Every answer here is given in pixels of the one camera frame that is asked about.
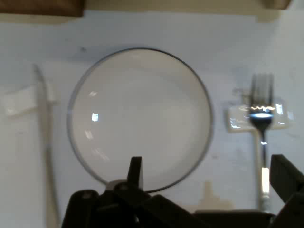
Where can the dark wooden drawer cabinet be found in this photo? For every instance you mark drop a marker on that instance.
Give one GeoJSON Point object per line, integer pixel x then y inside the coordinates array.
{"type": "Point", "coordinates": [35, 6]}

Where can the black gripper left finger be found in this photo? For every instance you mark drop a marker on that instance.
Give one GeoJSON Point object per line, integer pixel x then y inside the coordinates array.
{"type": "Point", "coordinates": [123, 209]}

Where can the silver fork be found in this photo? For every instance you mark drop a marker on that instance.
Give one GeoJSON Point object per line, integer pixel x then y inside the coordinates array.
{"type": "Point", "coordinates": [261, 118]}

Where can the silver table knife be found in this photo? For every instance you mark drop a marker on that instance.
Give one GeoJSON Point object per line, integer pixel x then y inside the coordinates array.
{"type": "Point", "coordinates": [42, 107]}

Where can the white plate with dark rim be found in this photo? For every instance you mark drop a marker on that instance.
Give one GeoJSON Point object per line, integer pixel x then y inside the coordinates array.
{"type": "Point", "coordinates": [142, 114]}

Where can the white ceramic cutlery rest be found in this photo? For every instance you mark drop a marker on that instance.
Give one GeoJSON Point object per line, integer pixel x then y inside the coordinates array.
{"type": "Point", "coordinates": [235, 121]}
{"type": "Point", "coordinates": [19, 101]}

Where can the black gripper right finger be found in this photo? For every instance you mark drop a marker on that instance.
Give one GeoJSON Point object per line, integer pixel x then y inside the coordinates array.
{"type": "Point", "coordinates": [289, 190]}

